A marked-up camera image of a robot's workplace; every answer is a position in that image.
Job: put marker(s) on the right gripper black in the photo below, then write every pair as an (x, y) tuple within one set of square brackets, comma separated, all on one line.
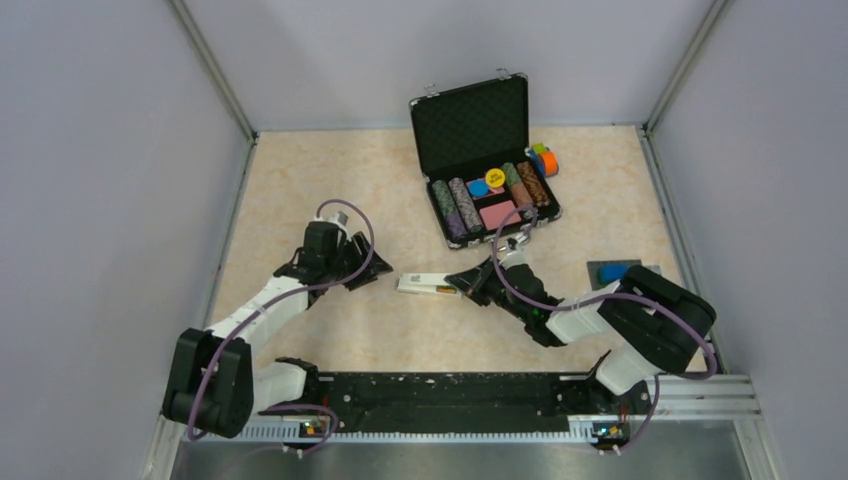
[(474, 281)]

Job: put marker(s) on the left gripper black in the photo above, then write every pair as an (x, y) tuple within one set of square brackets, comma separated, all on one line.
[(350, 244)]

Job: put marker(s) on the white battery cover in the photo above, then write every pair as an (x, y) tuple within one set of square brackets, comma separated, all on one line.
[(421, 280)]

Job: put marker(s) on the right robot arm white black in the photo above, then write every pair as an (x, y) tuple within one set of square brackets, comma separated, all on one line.
[(662, 325)]

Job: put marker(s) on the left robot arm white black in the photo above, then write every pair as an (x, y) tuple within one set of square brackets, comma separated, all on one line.
[(212, 385)]

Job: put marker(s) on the pink card deck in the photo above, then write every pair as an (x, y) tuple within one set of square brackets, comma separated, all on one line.
[(503, 212)]

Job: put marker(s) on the blue round chip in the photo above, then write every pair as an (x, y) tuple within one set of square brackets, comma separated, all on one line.
[(478, 188)]

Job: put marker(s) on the yellow big blind chip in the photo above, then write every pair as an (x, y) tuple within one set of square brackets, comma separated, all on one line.
[(495, 178)]

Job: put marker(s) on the grey lego baseplate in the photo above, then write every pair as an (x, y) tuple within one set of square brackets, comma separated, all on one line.
[(593, 265)]

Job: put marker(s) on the blue lego brick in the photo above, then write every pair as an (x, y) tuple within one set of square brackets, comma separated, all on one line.
[(609, 273)]

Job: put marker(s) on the black poker chip case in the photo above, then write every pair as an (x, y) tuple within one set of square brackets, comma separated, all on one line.
[(460, 135)]

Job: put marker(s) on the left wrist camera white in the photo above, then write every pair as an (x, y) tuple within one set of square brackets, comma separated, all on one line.
[(339, 219)]

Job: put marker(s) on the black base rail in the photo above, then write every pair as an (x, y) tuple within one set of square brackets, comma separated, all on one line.
[(474, 404)]

